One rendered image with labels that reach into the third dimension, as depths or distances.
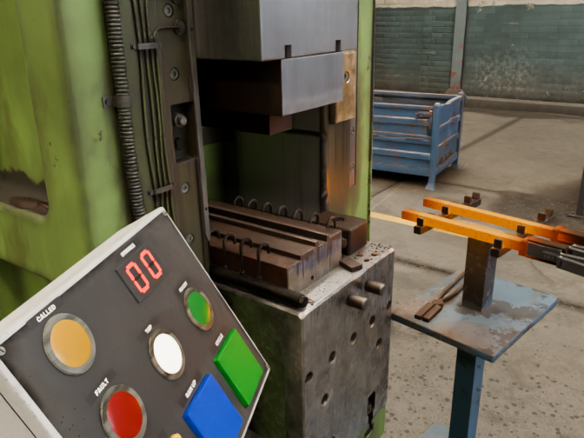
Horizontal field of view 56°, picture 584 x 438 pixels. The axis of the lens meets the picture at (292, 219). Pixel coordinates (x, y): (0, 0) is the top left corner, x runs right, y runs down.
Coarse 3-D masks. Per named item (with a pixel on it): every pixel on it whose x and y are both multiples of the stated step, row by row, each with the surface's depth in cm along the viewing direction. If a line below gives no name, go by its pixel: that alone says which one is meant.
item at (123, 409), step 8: (120, 392) 52; (112, 400) 51; (120, 400) 52; (128, 400) 52; (112, 408) 50; (120, 408) 51; (128, 408) 52; (136, 408) 53; (112, 416) 50; (120, 416) 51; (128, 416) 51; (136, 416) 52; (112, 424) 50; (120, 424) 50; (128, 424) 51; (136, 424) 52; (120, 432) 50; (128, 432) 51; (136, 432) 52
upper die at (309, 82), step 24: (216, 72) 101; (240, 72) 98; (264, 72) 95; (288, 72) 94; (312, 72) 100; (336, 72) 106; (216, 96) 103; (240, 96) 100; (264, 96) 96; (288, 96) 95; (312, 96) 101; (336, 96) 108
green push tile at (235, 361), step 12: (228, 336) 73; (240, 336) 74; (228, 348) 70; (240, 348) 73; (216, 360) 68; (228, 360) 69; (240, 360) 72; (252, 360) 74; (228, 372) 68; (240, 372) 70; (252, 372) 73; (240, 384) 69; (252, 384) 72; (240, 396) 69; (252, 396) 70
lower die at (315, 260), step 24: (216, 216) 127; (264, 216) 129; (216, 240) 119; (240, 240) 117; (264, 240) 116; (288, 240) 116; (312, 240) 113; (336, 240) 119; (216, 264) 117; (264, 264) 109; (288, 264) 107; (312, 264) 113; (336, 264) 121; (288, 288) 107
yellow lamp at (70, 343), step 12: (60, 324) 50; (72, 324) 51; (60, 336) 49; (72, 336) 50; (84, 336) 51; (60, 348) 48; (72, 348) 49; (84, 348) 51; (60, 360) 48; (72, 360) 49; (84, 360) 50
